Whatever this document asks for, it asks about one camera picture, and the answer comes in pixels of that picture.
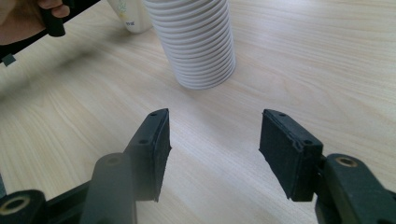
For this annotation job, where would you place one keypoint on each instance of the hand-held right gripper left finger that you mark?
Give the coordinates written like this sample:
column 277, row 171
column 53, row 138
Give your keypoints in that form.
column 152, row 149

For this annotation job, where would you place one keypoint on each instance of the stack of white paper cups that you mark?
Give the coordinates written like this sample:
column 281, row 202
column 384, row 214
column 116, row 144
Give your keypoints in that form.
column 196, row 40

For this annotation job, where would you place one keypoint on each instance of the grey tape piece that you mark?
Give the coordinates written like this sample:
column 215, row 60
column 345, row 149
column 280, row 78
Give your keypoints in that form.
column 8, row 59

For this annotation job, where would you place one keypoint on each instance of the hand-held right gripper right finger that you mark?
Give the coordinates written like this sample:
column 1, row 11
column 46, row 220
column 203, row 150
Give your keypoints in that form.
column 289, row 152

